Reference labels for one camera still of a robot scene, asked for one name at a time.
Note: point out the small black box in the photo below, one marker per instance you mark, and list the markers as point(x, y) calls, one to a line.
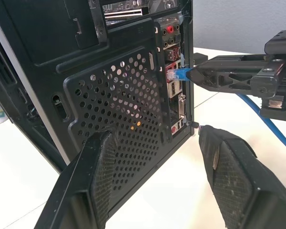
point(201, 58)

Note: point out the black computer tower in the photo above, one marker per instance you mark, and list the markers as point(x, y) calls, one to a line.
point(62, 71)

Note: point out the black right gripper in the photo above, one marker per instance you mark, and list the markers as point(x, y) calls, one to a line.
point(280, 71)

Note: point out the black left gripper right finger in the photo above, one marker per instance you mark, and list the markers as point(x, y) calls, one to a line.
point(238, 190)

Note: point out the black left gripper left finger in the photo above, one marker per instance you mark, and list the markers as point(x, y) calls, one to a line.
point(81, 190)

